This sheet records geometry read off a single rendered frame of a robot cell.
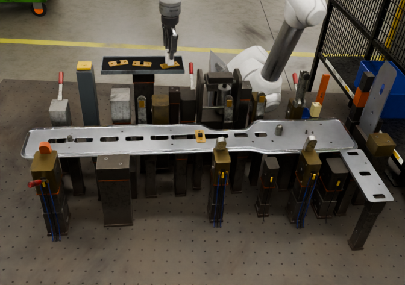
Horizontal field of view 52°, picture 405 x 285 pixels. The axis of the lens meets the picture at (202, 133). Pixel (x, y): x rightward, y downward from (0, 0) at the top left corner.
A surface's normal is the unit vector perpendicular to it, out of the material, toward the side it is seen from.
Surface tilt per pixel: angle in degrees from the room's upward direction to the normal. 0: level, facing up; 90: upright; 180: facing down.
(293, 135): 0
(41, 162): 0
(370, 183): 0
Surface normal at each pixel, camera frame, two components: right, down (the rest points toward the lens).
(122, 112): 0.12, 0.61
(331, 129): 0.06, -0.79
